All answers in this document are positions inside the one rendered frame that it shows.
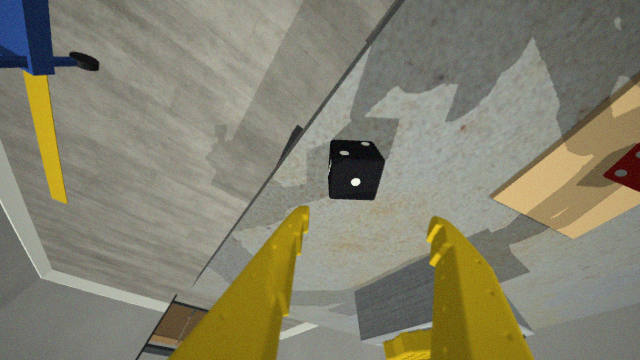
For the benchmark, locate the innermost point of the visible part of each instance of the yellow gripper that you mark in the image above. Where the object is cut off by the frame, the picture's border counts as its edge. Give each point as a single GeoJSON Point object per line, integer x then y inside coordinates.
{"type": "Point", "coordinates": [472, 319]}

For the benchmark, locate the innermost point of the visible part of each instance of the red die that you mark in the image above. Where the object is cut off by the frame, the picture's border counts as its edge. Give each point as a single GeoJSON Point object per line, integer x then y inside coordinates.
{"type": "Point", "coordinates": [627, 170]}

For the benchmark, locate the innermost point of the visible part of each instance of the tan square mat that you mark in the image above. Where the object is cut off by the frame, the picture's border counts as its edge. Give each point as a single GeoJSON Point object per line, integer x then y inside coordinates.
{"type": "Point", "coordinates": [564, 187]}

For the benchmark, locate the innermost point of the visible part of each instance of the black die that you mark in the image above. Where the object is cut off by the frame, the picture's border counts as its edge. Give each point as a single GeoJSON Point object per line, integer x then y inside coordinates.
{"type": "Point", "coordinates": [355, 169]}

